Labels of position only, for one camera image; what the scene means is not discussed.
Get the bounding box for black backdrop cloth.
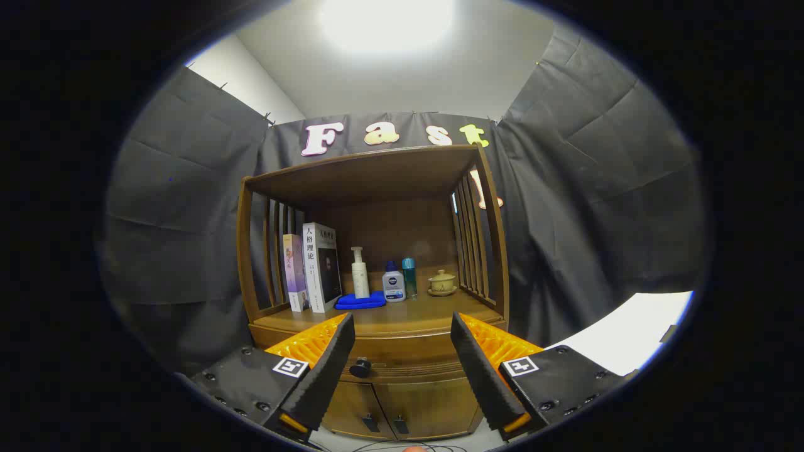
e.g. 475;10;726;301
100;25;710;377

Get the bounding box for wooden cabinet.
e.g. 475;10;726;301
236;143;511;441

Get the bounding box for white pump bottle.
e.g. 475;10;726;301
350;246;371;299

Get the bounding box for white board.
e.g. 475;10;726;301
543;291;695;377

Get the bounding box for blue folded cloth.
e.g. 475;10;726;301
334;291;387;311

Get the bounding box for wooden countertop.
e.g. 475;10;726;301
254;286;503;336

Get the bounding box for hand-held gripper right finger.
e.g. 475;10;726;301
450;312;638;443

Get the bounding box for ceramic lidded teacup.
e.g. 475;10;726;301
428;269;459;297

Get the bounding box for purple book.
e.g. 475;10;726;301
283;234;310;313

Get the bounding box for white book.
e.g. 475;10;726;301
302;222;344;314

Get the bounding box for white bottle with blue cap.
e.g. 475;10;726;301
382;261;406;303

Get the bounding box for wooden drawer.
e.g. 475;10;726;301
250;320;508;385

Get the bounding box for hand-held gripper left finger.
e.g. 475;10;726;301
188;312;356;443

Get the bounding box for wooden cabinet door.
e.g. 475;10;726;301
323;380;393;440
374;377;484;440

